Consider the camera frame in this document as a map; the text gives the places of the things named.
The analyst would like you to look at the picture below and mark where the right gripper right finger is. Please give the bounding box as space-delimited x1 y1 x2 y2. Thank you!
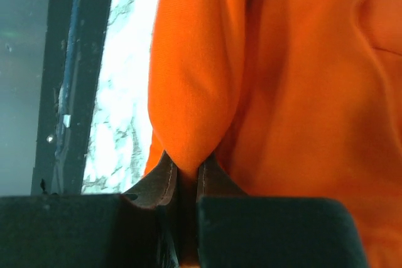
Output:
197 153 247 196

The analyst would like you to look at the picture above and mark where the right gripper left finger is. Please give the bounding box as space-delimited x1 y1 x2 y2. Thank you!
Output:
123 151 178 209

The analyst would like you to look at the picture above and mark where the orange t shirt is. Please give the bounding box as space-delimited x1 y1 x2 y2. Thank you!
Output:
146 0 401 267

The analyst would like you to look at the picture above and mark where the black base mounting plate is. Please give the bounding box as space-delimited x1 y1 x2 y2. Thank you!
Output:
31 0 111 195

